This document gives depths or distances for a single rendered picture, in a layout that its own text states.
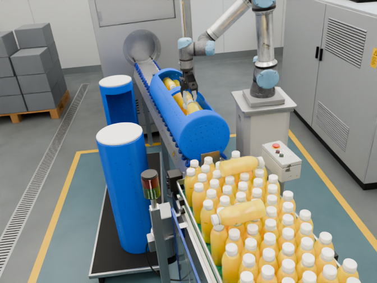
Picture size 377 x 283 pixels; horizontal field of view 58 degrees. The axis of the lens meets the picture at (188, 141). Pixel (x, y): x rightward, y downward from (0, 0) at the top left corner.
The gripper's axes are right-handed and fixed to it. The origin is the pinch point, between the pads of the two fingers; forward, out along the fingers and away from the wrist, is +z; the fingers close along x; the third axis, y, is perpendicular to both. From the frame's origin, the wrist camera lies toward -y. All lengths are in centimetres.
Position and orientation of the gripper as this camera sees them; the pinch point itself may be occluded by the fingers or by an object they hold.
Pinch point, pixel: (189, 102)
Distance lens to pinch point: 194.1
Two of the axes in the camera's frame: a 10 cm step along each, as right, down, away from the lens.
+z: 0.7, 8.7, 4.9
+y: -2.7, -4.6, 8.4
